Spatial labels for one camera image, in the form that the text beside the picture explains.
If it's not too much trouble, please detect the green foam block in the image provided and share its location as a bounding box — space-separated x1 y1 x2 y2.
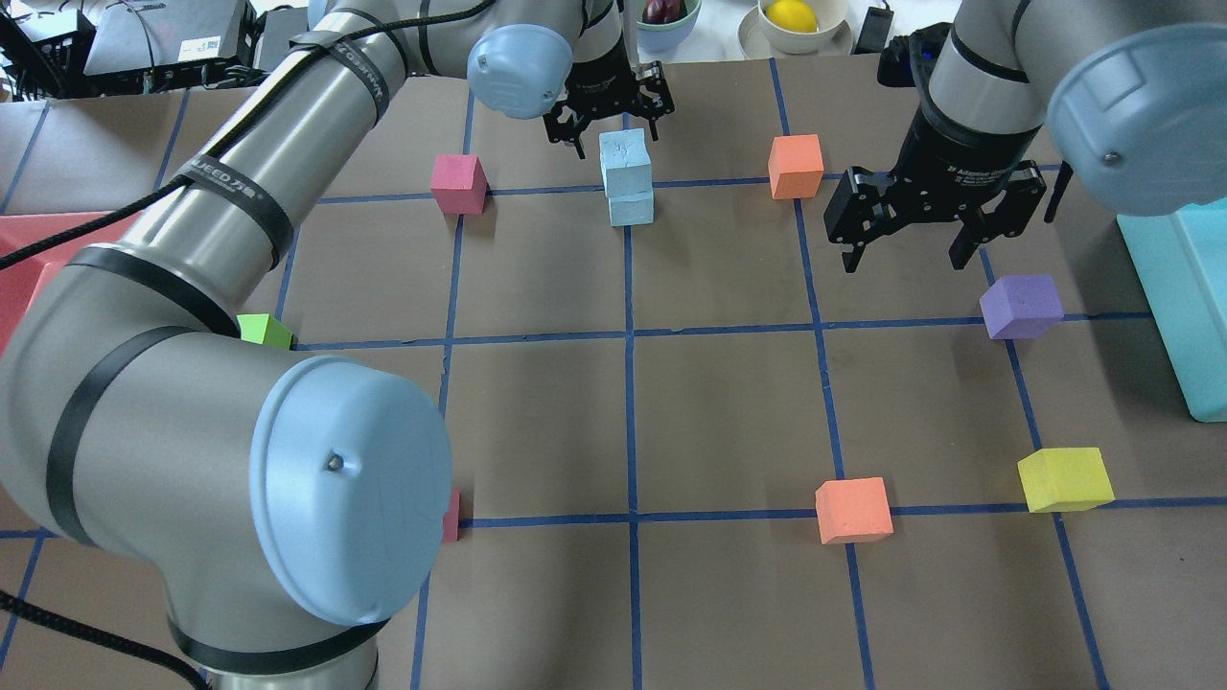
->
237 313 294 350

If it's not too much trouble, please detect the turquoise plastic tray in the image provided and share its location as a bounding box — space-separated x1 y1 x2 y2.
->
1118 199 1226 424

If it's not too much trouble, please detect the black computer box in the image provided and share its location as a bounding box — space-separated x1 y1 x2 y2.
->
83 1 256 79

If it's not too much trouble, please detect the pink foam block table side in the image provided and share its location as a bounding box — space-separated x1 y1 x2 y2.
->
442 487 463 544

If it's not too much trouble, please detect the red pink foam block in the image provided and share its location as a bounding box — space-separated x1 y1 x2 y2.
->
429 153 488 216

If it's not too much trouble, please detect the purple foam block far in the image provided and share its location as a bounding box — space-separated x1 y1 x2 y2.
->
979 274 1065 340

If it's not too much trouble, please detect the light blue bowl with fruit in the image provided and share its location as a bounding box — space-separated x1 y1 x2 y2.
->
636 1 703 54

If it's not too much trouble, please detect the black power adapter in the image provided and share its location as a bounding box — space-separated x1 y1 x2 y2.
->
852 6 894 54

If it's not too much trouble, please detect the yellow foam block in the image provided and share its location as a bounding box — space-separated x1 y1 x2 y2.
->
1017 447 1117 514

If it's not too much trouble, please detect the cream bowl with lemon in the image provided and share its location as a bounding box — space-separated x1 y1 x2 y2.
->
739 1 853 58

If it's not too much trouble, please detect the orange foam block table side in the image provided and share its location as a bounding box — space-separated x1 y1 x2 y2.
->
768 133 825 200

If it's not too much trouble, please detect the light blue foam block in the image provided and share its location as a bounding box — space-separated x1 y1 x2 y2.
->
609 192 656 227
598 129 653 199

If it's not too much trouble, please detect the pink plastic tray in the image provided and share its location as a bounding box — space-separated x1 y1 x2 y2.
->
1 212 141 349

